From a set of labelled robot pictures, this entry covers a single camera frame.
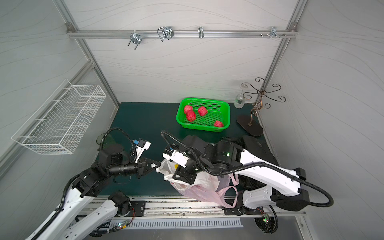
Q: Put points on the white vent strip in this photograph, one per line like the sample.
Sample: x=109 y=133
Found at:
x=196 y=223

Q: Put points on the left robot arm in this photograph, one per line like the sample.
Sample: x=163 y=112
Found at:
x=81 y=189

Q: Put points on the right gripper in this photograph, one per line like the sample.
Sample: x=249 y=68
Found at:
x=184 y=172

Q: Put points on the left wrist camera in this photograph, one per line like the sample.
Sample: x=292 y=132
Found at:
x=140 y=146

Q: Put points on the white wire basket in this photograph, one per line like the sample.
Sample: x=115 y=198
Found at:
x=58 y=125

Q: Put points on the white plastic bag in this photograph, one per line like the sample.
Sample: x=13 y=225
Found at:
x=185 y=183

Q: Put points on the metal crossbar rail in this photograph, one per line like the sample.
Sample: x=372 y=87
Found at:
x=180 y=34

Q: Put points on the metal clamp hook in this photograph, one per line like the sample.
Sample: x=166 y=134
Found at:
x=165 y=33
x=201 y=32
x=135 y=39
x=272 y=34

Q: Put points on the pink plastic bag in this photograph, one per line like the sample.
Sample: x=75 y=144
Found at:
x=203 y=194

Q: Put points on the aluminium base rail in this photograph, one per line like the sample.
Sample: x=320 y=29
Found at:
x=160 y=207

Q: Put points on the black plastic bag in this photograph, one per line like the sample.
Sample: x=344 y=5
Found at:
x=258 y=148

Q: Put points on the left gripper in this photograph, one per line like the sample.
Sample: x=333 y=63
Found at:
x=142 y=167

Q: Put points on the clear glass bottle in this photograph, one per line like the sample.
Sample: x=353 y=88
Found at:
x=240 y=100

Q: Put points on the metal hook stand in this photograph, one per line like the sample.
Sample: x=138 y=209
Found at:
x=255 y=96

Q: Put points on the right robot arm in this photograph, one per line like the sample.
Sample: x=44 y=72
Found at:
x=285 y=189

